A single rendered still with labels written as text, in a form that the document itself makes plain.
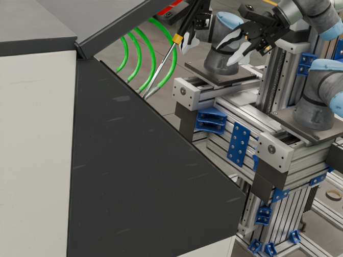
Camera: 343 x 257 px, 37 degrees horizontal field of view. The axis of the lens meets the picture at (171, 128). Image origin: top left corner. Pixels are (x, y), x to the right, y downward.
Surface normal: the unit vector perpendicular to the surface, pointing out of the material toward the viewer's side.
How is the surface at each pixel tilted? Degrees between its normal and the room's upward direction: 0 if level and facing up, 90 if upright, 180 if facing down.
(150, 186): 90
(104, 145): 90
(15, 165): 90
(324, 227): 0
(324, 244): 0
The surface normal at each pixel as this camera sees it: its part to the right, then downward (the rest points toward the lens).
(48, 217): 0.54, 0.47
